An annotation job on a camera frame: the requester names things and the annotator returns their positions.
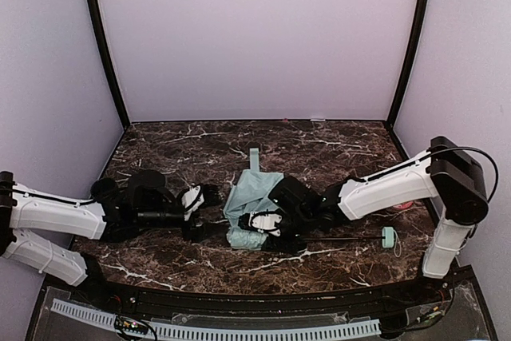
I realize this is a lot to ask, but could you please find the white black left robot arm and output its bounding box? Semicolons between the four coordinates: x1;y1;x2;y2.
1;170;221;287

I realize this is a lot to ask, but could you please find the mint green folding umbrella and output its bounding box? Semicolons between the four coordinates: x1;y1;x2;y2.
222;148;402;258

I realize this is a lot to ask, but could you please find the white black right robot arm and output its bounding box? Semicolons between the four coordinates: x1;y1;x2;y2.
263;136;500;280

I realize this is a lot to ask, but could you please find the black mug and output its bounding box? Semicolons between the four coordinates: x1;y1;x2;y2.
90;178;120;202

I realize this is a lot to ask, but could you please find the white slotted cable duct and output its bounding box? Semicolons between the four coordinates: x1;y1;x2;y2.
50;299;382;340

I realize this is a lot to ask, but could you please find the black corner post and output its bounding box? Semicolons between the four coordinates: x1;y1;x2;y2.
386;0;428;131
86;0;131;130

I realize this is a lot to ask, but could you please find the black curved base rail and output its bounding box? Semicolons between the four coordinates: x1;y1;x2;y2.
43;267;476;324

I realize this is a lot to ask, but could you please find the left black corner post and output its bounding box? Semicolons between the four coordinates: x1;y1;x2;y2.
86;0;131;130

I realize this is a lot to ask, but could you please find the right black corner post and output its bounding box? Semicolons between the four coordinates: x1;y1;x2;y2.
386;0;428;131

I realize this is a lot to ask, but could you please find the red white patterned bowl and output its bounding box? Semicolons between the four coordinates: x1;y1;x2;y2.
392;201;414;212

